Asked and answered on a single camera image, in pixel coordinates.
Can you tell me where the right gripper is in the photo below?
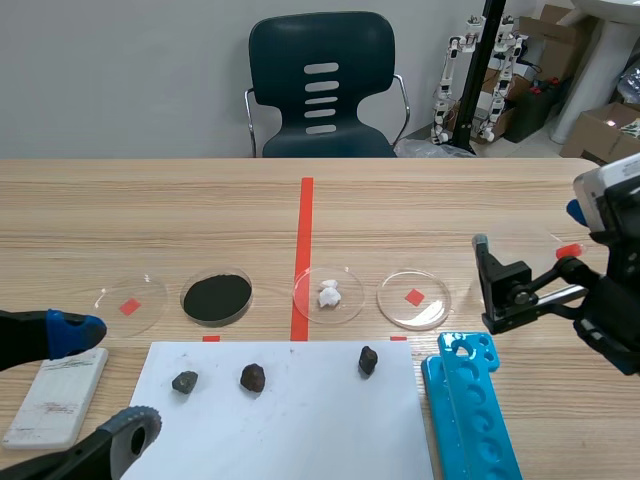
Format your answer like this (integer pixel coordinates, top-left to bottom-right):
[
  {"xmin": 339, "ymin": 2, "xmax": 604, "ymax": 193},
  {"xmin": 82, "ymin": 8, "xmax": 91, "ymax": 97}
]
[{"xmin": 472, "ymin": 180, "xmax": 640, "ymax": 377}]

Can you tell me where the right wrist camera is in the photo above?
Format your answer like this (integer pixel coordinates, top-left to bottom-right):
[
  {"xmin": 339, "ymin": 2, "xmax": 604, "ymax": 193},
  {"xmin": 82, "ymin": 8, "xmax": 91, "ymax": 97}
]
[{"xmin": 572, "ymin": 152, "xmax": 640, "ymax": 234}]

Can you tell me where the white wash basin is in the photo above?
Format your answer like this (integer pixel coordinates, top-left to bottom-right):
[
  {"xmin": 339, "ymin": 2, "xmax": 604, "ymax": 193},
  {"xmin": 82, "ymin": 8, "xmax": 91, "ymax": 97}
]
[{"xmin": 549, "ymin": 0, "xmax": 640, "ymax": 144}]

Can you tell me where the white lump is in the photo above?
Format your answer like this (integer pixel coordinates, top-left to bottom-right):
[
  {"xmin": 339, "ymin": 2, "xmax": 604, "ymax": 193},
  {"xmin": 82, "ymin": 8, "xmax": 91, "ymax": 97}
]
[{"xmin": 317, "ymin": 279, "xmax": 343, "ymax": 308}]

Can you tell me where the open brown cardboard box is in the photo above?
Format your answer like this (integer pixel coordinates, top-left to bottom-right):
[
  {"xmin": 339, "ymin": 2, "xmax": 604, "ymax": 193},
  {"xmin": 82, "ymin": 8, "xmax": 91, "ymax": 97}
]
[{"xmin": 517, "ymin": 3, "xmax": 581, "ymax": 84}]

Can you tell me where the white sheet of paper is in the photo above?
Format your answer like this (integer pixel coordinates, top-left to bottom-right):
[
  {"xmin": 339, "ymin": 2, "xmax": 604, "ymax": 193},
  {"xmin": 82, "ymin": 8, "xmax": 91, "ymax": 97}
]
[{"xmin": 119, "ymin": 340, "xmax": 435, "ymax": 480}]

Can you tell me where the small white tile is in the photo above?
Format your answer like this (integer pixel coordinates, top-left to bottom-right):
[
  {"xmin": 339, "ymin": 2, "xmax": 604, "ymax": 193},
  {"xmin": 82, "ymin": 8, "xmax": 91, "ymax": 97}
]
[{"xmin": 0, "ymin": 347, "xmax": 110, "ymax": 450}]

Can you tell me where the glass dish with black powder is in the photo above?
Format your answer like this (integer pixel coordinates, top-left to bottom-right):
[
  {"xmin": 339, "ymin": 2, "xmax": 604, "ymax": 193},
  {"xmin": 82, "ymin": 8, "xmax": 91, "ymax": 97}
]
[{"xmin": 179, "ymin": 267, "xmax": 255, "ymax": 329}]

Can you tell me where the black metal pole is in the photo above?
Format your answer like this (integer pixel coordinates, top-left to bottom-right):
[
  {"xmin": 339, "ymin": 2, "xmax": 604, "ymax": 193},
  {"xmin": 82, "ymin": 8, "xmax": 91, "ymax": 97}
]
[{"xmin": 451, "ymin": 0, "xmax": 507, "ymax": 157}]

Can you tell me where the turquoise rack with round holes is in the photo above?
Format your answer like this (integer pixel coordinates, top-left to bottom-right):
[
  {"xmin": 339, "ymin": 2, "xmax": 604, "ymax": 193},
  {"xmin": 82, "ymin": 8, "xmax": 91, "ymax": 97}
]
[{"xmin": 420, "ymin": 330, "xmax": 524, "ymax": 480}]

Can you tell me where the small dark stone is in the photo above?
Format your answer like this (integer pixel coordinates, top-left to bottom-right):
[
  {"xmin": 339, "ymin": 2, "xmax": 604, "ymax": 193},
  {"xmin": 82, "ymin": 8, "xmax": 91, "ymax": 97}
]
[
  {"xmin": 357, "ymin": 345, "xmax": 379, "ymax": 379},
  {"xmin": 239, "ymin": 363, "xmax": 266, "ymax": 396},
  {"xmin": 171, "ymin": 370, "xmax": 198, "ymax": 395}
]

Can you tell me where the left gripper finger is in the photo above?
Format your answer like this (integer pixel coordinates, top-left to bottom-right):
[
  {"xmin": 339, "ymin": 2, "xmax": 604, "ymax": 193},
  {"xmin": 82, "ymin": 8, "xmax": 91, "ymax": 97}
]
[
  {"xmin": 0, "ymin": 308, "xmax": 108, "ymax": 374},
  {"xmin": 0, "ymin": 405, "xmax": 164, "ymax": 480}
]

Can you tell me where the dark blue chair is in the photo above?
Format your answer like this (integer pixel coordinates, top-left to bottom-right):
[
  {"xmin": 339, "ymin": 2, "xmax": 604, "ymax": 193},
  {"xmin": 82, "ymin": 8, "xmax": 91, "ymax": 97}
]
[{"xmin": 243, "ymin": 10, "xmax": 411, "ymax": 159}]

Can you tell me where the dark box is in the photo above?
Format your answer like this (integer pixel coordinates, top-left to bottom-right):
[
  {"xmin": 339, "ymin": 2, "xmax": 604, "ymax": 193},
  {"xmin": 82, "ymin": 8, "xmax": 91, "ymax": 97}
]
[{"xmin": 503, "ymin": 79, "xmax": 574, "ymax": 145}]

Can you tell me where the small white robot model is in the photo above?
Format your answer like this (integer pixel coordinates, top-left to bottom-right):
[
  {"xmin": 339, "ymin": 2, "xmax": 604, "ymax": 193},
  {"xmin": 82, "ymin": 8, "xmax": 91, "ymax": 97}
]
[
  {"xmin": 480, "ymin": 14, "xmax": 531, "ymax": 142},
  {"xmin": 430, "ymin": 15, "xmax": 485, "ymax": 147}
]

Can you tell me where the empty clear glass dish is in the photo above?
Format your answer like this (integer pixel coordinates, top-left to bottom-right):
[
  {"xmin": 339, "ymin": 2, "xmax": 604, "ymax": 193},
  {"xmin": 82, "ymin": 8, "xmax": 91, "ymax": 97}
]
[
  {"xmin": 91, "ymin": 273, "xmax": 169, "ymax": 339},
  {"xmin": 375, "ymin": 269, "xmax": 453, "ymax": 331}
]

